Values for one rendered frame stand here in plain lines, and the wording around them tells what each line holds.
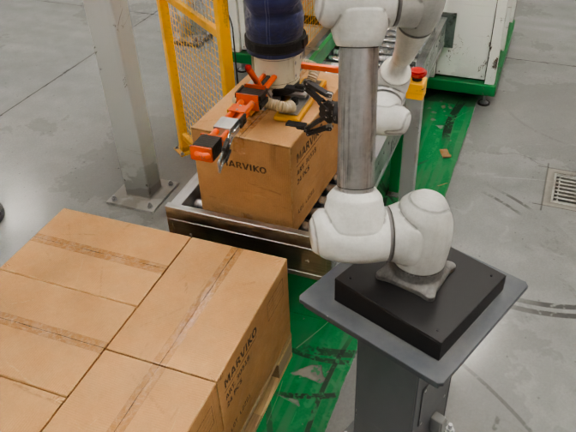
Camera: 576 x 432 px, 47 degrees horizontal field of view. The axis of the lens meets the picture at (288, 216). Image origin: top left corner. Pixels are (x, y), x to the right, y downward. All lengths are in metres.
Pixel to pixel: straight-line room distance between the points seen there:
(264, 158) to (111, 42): 1.24
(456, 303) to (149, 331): 0.99
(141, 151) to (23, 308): 1.39
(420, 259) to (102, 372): 1.03
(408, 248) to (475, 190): 2.03
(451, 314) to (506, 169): 2.23
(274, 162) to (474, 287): 0.84
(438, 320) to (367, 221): 0.34
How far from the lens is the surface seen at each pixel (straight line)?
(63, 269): 2.57
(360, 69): 1.68
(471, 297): 1.94
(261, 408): 2.64
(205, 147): 2.02
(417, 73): 2.60
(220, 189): 2.55
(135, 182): 3.72
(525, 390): 2.83
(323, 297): 1.98
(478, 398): 2.75
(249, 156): 2.39
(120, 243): 2.61
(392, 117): 2.14
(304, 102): 2.51
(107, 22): 3.30
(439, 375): 1.82
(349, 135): 1.71
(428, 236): 1.78
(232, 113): 2.23
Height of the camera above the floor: 2.14
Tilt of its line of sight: 37 degrees down
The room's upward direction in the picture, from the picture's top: 3 degrees counter-clockwise
